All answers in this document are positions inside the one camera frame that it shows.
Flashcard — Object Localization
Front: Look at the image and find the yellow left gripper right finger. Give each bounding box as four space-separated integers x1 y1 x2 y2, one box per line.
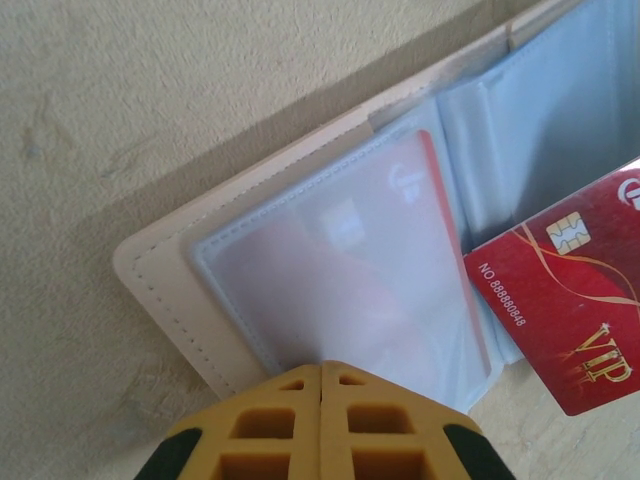
320 358 516 480

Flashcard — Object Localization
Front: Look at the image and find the red VIP card number 888880848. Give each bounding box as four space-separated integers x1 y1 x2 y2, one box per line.
462 154 640 419

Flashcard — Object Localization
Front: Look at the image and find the beige leather card holder wallet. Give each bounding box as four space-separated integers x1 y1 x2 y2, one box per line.
112 0 640 416

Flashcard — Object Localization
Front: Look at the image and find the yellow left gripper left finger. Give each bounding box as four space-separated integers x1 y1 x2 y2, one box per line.
134 363 322 480

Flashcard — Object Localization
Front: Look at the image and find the red VIP credit card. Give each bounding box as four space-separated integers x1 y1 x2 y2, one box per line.
279 128 495 396

